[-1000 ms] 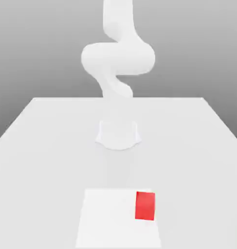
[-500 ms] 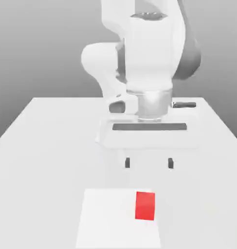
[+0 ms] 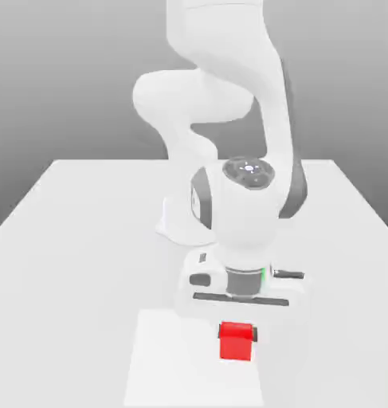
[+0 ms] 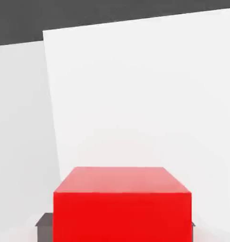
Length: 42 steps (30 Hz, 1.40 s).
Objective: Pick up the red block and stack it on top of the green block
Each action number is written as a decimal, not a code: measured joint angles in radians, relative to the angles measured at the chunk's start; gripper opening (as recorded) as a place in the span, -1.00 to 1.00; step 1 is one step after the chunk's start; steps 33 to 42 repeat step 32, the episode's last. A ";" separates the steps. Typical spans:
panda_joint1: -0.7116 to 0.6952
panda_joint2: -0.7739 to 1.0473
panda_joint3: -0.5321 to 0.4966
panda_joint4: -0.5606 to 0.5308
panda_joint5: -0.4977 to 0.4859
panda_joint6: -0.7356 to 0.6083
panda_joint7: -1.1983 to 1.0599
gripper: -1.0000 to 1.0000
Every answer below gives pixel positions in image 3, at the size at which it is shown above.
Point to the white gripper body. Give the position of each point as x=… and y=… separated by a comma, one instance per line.
x=209, y=308

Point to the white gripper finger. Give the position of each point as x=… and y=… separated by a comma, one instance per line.
x=255, y=334

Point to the small red cube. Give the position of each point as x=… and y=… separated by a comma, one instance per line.
x=235, y=346

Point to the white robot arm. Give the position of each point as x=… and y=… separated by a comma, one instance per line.
x=232, y=79

